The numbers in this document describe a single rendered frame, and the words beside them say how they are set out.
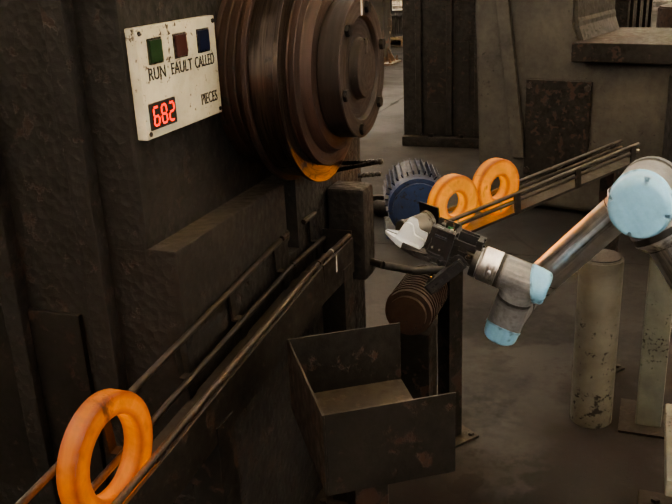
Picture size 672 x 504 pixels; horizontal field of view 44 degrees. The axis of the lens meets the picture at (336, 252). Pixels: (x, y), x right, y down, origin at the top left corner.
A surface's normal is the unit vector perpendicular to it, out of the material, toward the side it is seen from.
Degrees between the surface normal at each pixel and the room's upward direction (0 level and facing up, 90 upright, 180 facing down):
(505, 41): 90
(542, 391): 0
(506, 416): 0
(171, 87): 90
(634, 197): 84
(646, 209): 84
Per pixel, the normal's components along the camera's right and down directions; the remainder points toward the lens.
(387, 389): -0.02, -0.91
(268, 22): -0.33, -0.15
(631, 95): -0.57, 0.30
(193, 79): 0.93, 0.08
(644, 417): -0.35, 0.33
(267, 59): -0.36, 0.12
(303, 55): 0.11, 0.10
